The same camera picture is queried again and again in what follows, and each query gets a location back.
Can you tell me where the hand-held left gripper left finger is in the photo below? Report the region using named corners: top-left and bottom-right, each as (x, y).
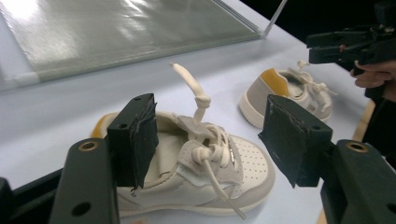
top-left (49, 92), bottom-right (160, 224)

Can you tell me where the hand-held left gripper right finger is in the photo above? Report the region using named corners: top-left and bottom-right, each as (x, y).
top-left (258, 94), bottom-right (396, 224)

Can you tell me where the white sneaker with yellow heel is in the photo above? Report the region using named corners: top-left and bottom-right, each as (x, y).
top-left (90, 63), bottom-right (276, 220)
top-left (238, 60), bottom-right (338, 130)

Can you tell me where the clear acrylic panel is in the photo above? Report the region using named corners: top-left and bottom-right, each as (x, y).
top-left (0, 0), bottom-right (289, 91)

